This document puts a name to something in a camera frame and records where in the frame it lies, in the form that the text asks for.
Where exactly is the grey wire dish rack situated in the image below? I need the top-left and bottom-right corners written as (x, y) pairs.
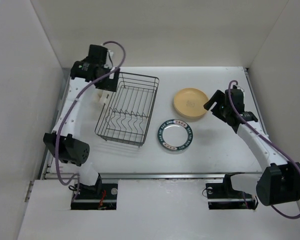
top-left (94, 72), bottom-right (160, 147)

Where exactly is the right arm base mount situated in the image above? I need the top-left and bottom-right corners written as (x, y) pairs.
top-left (203, 182), bottom-right (259, 211)

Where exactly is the yellow bear plate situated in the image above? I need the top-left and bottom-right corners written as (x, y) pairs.
top-left (176, 112), bottom-right (205, 122)

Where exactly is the white plate dark green band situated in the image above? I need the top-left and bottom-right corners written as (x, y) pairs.
top-left (157, 119), bottom-right (194, 150)

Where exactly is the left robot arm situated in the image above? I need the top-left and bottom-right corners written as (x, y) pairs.
top-left (43, 43), bottom-right (120, 199)

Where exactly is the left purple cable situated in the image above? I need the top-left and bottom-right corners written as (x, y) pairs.
top-left (54, 40), bottom-right (127, 208)

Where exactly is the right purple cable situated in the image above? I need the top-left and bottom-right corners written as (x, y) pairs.
top-left (227, 79), bottom-right (300, 220)

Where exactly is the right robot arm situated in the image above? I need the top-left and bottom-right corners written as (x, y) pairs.
top-left (203, 87), bottom-right (300, 206)

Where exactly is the cream white plate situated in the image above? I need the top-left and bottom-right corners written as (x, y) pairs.
top-left (175, 109), bottom-right (207, 120)

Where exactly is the purple cable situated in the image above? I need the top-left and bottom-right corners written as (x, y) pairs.
top-left (54, 40), bottom-right (127, 208)
top-left (227, 79), bottom-right (300, 220)

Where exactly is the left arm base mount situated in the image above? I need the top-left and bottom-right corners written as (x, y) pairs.
top-left (68, 183), bottom-right (118, 211)

